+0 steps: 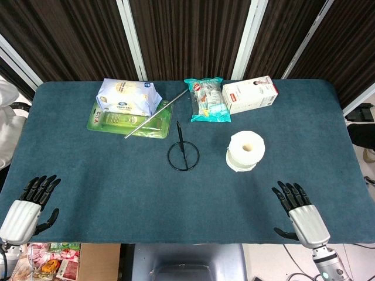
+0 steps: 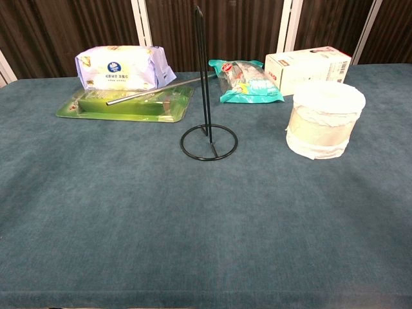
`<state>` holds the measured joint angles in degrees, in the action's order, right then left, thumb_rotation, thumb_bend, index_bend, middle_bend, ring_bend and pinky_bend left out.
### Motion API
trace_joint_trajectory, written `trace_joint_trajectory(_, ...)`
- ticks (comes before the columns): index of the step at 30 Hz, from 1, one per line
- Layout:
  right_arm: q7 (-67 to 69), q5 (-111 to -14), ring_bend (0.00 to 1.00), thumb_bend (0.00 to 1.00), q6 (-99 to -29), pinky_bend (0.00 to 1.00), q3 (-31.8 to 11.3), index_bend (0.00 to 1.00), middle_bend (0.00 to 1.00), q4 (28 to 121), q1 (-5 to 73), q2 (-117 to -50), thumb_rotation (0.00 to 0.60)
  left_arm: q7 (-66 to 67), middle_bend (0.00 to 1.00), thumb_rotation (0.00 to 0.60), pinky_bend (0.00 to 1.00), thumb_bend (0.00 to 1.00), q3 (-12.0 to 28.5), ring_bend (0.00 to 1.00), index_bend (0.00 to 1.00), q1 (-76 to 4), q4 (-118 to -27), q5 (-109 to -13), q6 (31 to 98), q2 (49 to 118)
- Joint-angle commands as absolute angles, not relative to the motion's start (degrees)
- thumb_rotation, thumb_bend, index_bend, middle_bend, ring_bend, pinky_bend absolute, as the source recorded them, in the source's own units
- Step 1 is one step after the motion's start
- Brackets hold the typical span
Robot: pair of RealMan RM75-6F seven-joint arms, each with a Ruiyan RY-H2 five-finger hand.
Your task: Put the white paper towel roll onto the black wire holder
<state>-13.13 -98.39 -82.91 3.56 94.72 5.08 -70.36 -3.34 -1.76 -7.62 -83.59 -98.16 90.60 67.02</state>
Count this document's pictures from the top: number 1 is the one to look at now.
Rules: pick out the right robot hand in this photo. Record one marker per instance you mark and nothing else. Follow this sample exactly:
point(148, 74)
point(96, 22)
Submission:
point(307, 225)

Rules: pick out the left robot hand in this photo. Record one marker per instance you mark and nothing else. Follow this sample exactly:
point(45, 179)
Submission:
point(20, 216)

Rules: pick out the white toilet paper roll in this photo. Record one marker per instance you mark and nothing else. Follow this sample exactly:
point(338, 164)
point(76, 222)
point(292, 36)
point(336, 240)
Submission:
point(245, 151)

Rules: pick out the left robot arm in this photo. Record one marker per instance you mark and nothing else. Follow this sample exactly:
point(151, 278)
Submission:
point(8, 257)

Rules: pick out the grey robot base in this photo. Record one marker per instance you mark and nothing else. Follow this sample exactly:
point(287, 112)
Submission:
point(187, 262)

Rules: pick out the cardboard box with packets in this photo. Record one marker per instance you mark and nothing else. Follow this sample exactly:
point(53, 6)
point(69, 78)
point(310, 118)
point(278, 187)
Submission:
point(49, 262)

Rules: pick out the person in white clothing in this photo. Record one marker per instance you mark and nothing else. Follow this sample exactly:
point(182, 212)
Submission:
point(11, 123)

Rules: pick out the black office chair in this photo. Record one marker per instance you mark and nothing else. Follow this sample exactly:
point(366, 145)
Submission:
point(20, 106)

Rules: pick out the dark teal table cloth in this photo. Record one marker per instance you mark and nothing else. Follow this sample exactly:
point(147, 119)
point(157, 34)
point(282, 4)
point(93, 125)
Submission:
point(187, 199)

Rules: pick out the green blister pack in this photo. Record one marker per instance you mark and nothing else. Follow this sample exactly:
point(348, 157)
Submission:
point(123, 121)

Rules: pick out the white and red carton box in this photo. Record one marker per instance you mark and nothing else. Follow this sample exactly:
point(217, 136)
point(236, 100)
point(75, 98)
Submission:
point(249, 95)

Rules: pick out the teal snack bag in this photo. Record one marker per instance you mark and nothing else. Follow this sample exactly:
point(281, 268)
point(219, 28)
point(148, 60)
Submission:
point(208, 101)

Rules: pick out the pale blue tissue pack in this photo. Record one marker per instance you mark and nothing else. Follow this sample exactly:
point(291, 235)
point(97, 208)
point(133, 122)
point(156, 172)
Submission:
point(129, 96)

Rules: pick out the silver metal straw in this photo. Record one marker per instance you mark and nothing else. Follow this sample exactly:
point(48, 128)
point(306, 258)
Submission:
point(158, 114)

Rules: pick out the black equipment by wall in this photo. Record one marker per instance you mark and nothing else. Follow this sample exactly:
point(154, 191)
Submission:
point(361, 112)

